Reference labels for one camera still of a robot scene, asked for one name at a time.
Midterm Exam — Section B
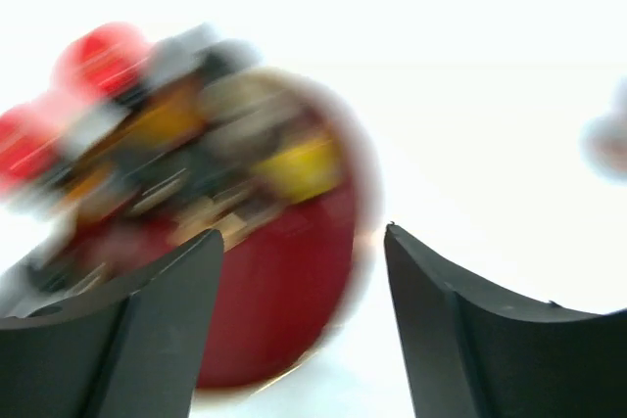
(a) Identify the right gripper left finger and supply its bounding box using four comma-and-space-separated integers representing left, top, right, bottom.
1, 230, 223, 418

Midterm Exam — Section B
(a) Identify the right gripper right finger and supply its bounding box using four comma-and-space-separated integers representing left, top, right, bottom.
384, 224, 626, 418

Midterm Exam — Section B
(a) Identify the yellow-label beige-cap spice bottle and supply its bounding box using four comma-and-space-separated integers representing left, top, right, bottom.
251, 133, 343, 205

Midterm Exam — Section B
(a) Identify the red-lid dark sauce jar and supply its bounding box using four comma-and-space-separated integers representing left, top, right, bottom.
52, 22, 153, 98

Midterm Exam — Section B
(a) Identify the white-lid spice jar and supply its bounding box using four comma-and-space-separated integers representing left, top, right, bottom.
582, 75, 626, 183

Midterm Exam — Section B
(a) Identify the round red lacquer tray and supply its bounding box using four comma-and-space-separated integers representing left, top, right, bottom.
28, 65, 383, 390

